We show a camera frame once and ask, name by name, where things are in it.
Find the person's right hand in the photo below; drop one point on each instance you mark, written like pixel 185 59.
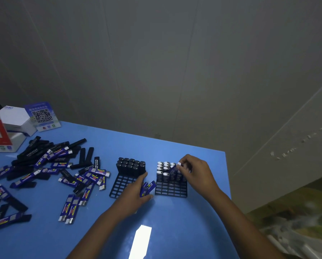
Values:
pixel 202 179

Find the person's left hand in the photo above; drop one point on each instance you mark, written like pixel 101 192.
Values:
pixel 128 198

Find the black grid tray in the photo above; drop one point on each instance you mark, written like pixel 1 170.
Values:
pixel 171 190
pixel 120 187

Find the blue silver-capped lighter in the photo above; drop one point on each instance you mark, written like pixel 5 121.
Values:
pixel 151 186
pixel 144 189
pixel 174 172

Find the row of black lighters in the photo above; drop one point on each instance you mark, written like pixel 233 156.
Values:
pixel 130 167

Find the row of blue lighters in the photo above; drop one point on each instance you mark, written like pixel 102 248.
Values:
pixel 162 172

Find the pile of mixed lighters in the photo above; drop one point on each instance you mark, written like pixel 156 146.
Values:
pixel 31 153

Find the person's right forearm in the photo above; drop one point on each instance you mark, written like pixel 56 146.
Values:
pixel 244 231

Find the person's left forearm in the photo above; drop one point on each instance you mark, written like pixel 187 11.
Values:
pixel 93 237

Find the crumpled clear plastic bags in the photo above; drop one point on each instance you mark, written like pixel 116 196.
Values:
pixel 301 234

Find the blue code sign stand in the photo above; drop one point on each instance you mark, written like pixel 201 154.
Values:
pixel 41 115

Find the white cardboard box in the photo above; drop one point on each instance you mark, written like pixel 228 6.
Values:
pixel 15 114

